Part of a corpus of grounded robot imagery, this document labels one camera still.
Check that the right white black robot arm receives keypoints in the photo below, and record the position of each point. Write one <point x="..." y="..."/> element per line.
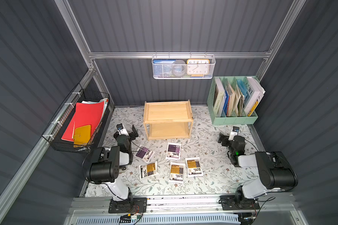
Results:
<point x="275" y="172"/>

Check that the yellow white alarm clock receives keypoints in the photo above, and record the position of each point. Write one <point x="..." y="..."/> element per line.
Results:
<point x="198" y="67"/>

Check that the blue box in basket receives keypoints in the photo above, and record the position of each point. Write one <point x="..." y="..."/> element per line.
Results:
<point x="162" y="68"/>

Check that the purple coffee bag left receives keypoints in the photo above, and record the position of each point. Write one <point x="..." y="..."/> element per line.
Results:
<point x="144" y="154"/>

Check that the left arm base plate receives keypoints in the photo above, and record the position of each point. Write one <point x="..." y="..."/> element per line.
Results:
<point x="131" y="205"/>

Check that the white wire wall basket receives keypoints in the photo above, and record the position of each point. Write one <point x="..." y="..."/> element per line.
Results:
<point x="185" y="57"/>

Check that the yellow notebook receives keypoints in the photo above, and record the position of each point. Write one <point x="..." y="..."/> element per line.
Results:
<point x="82" y="135"/>

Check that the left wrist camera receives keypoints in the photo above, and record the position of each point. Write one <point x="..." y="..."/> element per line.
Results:
<point x="121" y="129"/>

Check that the black wire side basket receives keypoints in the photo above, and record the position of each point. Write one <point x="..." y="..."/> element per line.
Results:
<point x="58" y="126"/>

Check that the light wooden two-tier shelf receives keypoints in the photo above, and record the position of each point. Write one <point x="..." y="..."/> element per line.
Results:
<point x="168" y="120"/>

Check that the purple coffee bag centre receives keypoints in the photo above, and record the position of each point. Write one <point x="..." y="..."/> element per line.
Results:
<point x="173" y="151"/>

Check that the white perforated cable tray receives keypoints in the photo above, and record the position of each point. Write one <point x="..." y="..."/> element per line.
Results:
<point x="164" y="219"/>

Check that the purple coffee bag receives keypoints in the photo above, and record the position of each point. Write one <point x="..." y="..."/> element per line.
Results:
<point x="144" y="154"/>
<point x="173" y="151"/>

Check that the white green book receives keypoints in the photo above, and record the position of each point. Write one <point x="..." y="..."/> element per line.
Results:
<point x="219" y="97"/>

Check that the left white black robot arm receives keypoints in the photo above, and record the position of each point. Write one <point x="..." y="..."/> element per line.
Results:
<point x="106" y="170"/>

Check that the green file organizer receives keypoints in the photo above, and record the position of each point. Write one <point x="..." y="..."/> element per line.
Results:
<point x="233" y="109"/>

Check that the white book with letters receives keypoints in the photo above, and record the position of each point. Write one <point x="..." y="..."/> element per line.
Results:
<point x="255" y="93"/>

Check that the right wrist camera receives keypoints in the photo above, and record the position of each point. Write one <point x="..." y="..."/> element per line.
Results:
<point x="234" y="132"/>

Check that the grey tape roll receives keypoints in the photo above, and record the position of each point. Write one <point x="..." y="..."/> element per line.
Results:
<point x="179" y="68"/>

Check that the red folder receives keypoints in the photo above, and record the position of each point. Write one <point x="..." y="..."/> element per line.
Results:
<point x="86" y="113"/>

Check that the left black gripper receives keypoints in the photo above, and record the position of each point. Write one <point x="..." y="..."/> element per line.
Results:
<point x="130" y="133"/>

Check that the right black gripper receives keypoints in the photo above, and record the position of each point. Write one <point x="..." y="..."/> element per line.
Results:
<point x="224" y="139"/>

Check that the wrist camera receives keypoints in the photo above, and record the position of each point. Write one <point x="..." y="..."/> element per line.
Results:
<point x="234" y="132"/>
<point x="121" y="129"/>

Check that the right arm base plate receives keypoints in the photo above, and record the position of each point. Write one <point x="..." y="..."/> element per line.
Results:
<point x="231" y="203"/>

